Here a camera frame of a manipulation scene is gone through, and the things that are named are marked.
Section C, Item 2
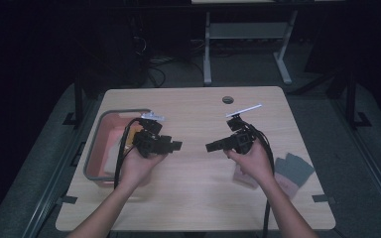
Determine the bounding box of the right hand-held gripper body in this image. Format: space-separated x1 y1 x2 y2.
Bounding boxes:
224 103 264 156

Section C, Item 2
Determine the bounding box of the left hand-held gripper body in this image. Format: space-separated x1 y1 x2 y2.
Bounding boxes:
131 111 176 159

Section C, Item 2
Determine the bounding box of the pink and grey glove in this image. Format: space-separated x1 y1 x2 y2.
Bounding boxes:
231 164 260 190
273 152 316 200

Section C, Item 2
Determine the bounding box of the plain white glove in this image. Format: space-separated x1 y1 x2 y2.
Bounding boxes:
103 137 124 177

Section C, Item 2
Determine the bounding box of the pink bin with grey rim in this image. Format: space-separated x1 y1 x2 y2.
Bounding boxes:
82 108 153 186

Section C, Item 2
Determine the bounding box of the person's left hand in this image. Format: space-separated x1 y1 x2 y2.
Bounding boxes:
120 149 169 190

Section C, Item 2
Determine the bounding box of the person's right hand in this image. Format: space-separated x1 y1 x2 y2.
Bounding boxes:
223 141 276 188

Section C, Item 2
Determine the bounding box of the black metal stand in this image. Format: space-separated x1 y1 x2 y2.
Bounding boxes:
343 67 373 131
63 73 84 127

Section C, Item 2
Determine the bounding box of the grey tape strip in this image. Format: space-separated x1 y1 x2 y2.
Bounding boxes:
56 194 79 205
312 194 336 204

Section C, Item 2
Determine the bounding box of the right hand-held gripper cable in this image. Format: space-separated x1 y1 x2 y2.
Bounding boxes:
242 121 276 238

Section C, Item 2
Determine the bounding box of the hand-held gripper cable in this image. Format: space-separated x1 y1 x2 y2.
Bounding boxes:
113 117 144 190
242 121 276 238

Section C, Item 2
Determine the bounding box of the left hand-held gripper cable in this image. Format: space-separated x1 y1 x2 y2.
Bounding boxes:
113 117 144 190

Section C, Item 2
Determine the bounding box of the floor cable bundle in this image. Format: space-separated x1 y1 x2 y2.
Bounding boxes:
145 54 206 87

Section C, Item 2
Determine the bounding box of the white desk frame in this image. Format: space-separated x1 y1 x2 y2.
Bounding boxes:
202 9 300 86

